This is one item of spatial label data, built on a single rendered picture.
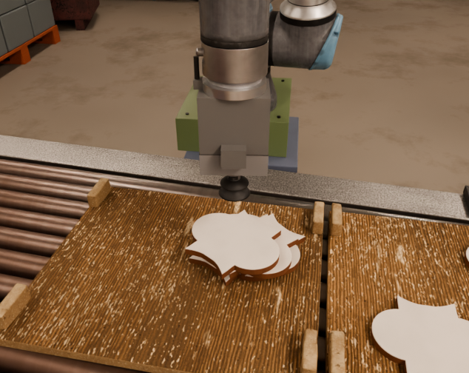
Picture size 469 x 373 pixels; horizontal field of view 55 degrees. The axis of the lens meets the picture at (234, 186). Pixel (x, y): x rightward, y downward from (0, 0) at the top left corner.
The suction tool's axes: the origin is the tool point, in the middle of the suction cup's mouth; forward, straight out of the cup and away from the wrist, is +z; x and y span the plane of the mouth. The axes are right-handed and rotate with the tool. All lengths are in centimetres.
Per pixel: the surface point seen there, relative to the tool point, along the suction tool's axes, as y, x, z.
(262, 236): 4.1, 0.5, 8.2
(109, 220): -21.5, 9.4, 12.7
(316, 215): 13.2, 8.0, 10.0
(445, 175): 118, 172, 107
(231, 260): -0.3, -4.7, 8.2
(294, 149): 14, 46, 19
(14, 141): -52, 40, 15
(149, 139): -61, 212, 107
